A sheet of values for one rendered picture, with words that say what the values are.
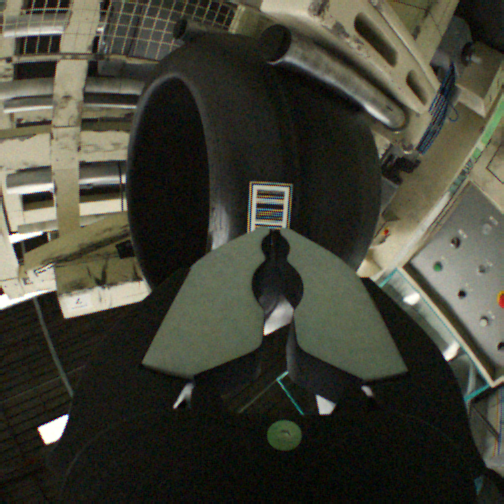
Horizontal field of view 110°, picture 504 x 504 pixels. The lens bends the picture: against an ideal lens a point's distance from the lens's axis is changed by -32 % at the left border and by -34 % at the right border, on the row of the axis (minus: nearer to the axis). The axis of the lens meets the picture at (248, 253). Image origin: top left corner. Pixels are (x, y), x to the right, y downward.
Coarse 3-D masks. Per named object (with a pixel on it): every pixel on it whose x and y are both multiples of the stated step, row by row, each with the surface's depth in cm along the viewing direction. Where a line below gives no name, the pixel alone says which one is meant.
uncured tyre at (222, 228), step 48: (192, 48) 28; (240, 48) 25; (144, 96) 42; (192, 96) 55; (240, 96) 24; (288, 96) 24; (336, 96) 30; (144, 144) 60; (192, 144) 70; (240, 144) 24; (288, 144) 24; (336, 144) 27; (144, 192) 67; (192, 192) 77; (240, 192) 25; (336, 192) 28; (144, 240) 65; (192, 240) 75; (336, 240) 30
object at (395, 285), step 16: (400, 272) 76; (384, 288) 83; (400, 288) 78; (400, 304) 78; (416, 304) 73; (416, 320) 74; (432, 320) 69; (432, 336) 69; (448, 336) 65; (448, 352) 65; (464, 352) 60; (464, 368) 60; (288, 384) 130; (464, 384) 59; (480, 384) 54; (304, 400) 122; (464, 400) 58
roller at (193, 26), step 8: (176, 24) 34; (184, 24) 32; (192, 24) 33; (200, 24) 34; (176, 32) 34; (184, 32) 34; (192, 32) 34; (200, 32) 35; (208, 32) 36; (216, 32) 36; (224, 32) 37; (184, 40) 36
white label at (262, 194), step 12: (252, 192) 24; (264, 192) 24; (276, 192) 24; (288, 192) 24; (252, 204) 25; (264, 204) 25; (276, 204) 25; (288, 204) 24; (252, 216) 25; (264, 216) 25; (276, 216) 25; (288, 216) 25; (252, 228) 25; (276, 228) 25
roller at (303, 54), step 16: (272, 32) 19; (288, 32) 19; (272, 48) 20; (288, 48) 19; (304, 48) 20; (320, 48) 22; (272, 64) 22; (288, 64) 22; (304, 64) 22; (320, 64) 22; (336, 64) 24; (320, 80) 25; (336, 80) 25; (352, 80) 26; (352, 96) 29; (368, 96) 30; (384, 96) 33; (368, 112) 35; (384, 112) 35; (400, 112) 37
